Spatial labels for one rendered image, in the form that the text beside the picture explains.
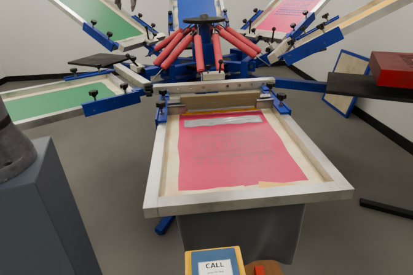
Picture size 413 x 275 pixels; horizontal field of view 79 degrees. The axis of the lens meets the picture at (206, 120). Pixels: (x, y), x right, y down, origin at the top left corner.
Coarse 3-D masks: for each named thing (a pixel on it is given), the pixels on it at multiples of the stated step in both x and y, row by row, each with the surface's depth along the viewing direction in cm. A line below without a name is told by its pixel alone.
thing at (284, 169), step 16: (224, 112) 124; (240, 112) 123; (256, 112) 123; (240, 128) 109; (256, 128) 108; (272, 128) 108; (272, 144) 97; (272, 160) 88; (288, 160) 88; (256, 176) 81; (272, 176) 80; (288, 176) 80; (304, 176) 80
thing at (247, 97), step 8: (184, 96) 116; (192, 96) 116; (200, 96) 117; (208, 96) 117; (216, 96) 117; (224, 96) 118; (232, 96) 118; (240, 96) 118; (248, 96) 119; (256, 96) 119; (192, 104) 118; (200, 104) 118; (208, 104) 119; (216, 104) 119; (224, 104) 120; (232, 104) 120; (240, 104) 120; (248, 104) 121
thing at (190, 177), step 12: (180, 120) 118; (180, 132) 108; (192, 132) 107; (204, 132) 107; (216, 132) 107; (180, 144) 99; (180, 156) 92; (192, 156) 92; (180, 168) 86; (192, 168) 85; (204, 168) 85; (216, 168) 85; (228, 168) 85; (180, 180) 80; (192, 180) 80; (204, 180) 80; (216, 180) 79; (228, 180) 79; (240, 180) 79
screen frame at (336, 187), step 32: (160, 128) 104; (288, 128) 104; (160, 160) 84; (320, 160) 81; (160, 192) 75; (224, 192) 70; (256, 192) 69; (288, 192) 69; (320, 192) 69; (352, 192) 70
